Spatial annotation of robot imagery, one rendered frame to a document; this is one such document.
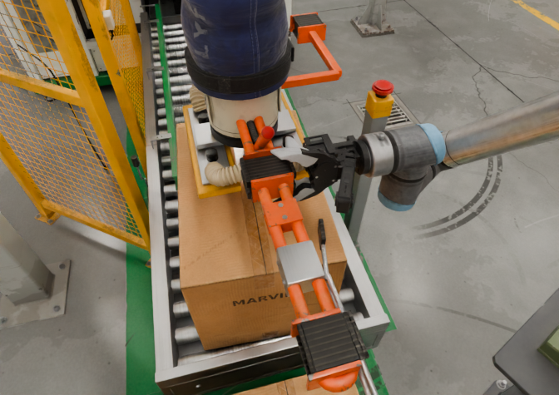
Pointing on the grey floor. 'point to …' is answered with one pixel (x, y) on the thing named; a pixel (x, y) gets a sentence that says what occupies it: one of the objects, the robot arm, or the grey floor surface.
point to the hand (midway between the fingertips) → (270, 182)
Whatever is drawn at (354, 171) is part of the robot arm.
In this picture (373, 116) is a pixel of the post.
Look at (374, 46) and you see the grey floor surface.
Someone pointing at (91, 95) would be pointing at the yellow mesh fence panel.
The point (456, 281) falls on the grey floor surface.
